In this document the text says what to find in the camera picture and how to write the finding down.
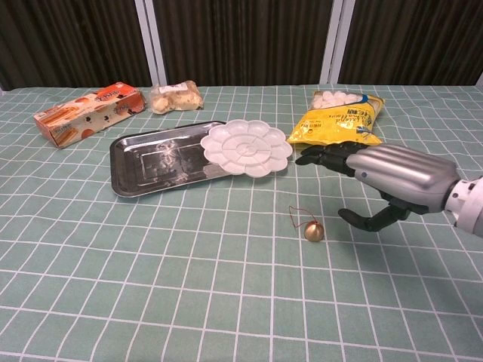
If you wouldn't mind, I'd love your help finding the white partition frame post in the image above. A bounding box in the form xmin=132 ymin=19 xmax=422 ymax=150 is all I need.
xmin=318 ymin=0 xmax=356 ymax=85
xmin=134 ymin=0 xmax=168 ymax=87

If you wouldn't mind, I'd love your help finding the stainless steel rectangular tray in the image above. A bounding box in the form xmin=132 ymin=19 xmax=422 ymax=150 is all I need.
xmin=109 ymin=120 xmax=232 ymax=198

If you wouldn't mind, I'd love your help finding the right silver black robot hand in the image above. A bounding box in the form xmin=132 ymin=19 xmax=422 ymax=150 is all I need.
xmin=294 ymin=141 xmax=462 ymax=232

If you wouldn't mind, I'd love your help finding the white flower-shaped paint palette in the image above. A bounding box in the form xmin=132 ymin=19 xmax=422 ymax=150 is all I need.
xmin=200 ymin=118 xmax=294 ymax=178

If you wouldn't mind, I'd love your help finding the dark corrugated partition panel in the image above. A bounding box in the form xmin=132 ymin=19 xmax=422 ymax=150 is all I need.
xmin=0 ymin=0 xmax=152 ymax=91
xmin=152 ymin=0 xmax=336 ymax=87
xmin=338 ymin=0 xmax=483 ymax=87

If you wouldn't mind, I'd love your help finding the clear bag of pastries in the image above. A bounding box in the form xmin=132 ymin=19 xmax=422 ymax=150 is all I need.
xmin=149 ymin=80 xmax=205 ymax=115

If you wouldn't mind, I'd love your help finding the orange biscuit box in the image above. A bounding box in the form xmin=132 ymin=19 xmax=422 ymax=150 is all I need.
xmin=33 ymin=80 xmax=147 ymax=149

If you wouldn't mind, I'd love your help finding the small gold bell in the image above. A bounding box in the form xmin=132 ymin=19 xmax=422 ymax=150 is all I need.
xmin=288 ymin=205 xmax=325 ymax=243

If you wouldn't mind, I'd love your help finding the yellow snack bag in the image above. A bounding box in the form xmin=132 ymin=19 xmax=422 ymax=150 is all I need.
xmin=286 ymin=89 xmax=386 ymax=149

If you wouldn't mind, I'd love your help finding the green checkered tablecloth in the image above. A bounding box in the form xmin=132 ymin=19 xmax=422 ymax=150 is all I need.
xmin=0 ymin=84 xmax=483 ymax=362

